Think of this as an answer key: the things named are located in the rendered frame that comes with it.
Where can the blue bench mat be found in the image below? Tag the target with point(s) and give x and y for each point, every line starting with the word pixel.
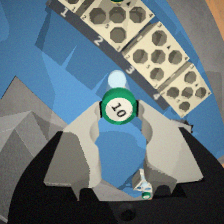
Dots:
pixel 69 73

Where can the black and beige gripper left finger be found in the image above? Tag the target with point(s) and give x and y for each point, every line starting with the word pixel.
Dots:
pixel 69 162

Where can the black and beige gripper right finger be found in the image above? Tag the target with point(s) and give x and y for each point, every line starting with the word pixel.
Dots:
pixel 174 157

